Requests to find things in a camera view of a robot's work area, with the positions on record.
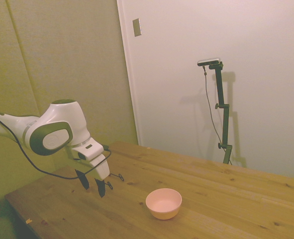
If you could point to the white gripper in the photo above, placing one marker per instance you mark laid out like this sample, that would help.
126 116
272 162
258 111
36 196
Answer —
100 169

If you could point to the pink bowl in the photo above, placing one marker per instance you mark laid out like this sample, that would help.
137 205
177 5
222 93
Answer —
163 204

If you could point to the small orange chip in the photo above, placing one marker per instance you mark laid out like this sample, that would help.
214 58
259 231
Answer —
28 220

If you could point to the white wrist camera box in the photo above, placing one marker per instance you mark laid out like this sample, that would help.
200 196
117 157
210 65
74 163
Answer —
90 149

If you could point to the white door frame trim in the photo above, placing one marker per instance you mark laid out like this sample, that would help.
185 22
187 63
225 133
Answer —
128 74

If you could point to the dark camera stand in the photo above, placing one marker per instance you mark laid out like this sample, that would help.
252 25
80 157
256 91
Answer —
222 104

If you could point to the grey wall plate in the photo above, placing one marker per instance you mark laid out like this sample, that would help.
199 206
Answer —
136 27

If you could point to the silver exterior camera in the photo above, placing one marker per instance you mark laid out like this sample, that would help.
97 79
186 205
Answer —
208 61

